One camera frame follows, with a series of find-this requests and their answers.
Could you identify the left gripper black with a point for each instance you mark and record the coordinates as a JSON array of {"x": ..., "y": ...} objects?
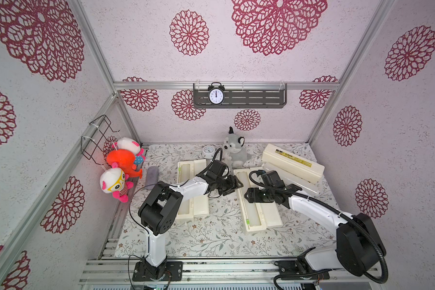
[{"x": 234, "y": 181}]

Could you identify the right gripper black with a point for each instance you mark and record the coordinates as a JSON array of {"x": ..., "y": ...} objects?
[{"x": 255, "y": 194}]

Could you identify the cream wrap dispenser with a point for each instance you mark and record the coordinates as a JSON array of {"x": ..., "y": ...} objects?
[
  {"x": 197, "y": 207},
  {"x": 256, "y": 217}
]

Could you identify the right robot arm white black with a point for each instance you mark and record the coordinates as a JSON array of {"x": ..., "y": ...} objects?
[{"x": 358, "y": 248}]

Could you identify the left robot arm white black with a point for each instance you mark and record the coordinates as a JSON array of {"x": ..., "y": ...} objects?
[{"x": 159, "y": 210}]

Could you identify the floral table mat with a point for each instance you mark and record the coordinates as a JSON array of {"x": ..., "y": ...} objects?
[{"x": 221, "y": 233}]

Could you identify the grey husky plush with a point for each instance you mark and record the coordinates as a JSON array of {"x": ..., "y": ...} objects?
[{"x": 235, "y": 153}]

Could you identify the small white round clock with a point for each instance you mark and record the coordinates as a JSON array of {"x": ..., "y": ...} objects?
[{"x": 208, "y": 152}]

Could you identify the grey cloth roll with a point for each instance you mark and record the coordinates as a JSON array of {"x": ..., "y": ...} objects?
[{"x": 152, "y": 177}]

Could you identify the black alarm clock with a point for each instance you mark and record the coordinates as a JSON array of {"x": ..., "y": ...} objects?
[{"x": 216, "y": 93}]

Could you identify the white pink plush upper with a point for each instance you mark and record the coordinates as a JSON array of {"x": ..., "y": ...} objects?
[{"x": 129, "y": 145}]

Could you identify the red plush toy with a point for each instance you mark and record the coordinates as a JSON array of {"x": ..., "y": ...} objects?
[{"x": 124, "y": 160}]

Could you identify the white plush with glasses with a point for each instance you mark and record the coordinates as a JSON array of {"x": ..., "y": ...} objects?
[{"x": 115, "y": 182}]

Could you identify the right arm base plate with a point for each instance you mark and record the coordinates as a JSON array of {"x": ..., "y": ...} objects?
[{"x": 299, "y": 268}]

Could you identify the grey wall shelf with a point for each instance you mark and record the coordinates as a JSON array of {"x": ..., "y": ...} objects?
[{"x": 243, "y": 98}]

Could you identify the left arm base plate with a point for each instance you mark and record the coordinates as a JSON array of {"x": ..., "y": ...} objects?
[{"x": 167, "y": 271}]

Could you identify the black wire basket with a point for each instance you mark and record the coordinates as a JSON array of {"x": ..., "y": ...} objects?
[{"x": 96, "y": 146}]

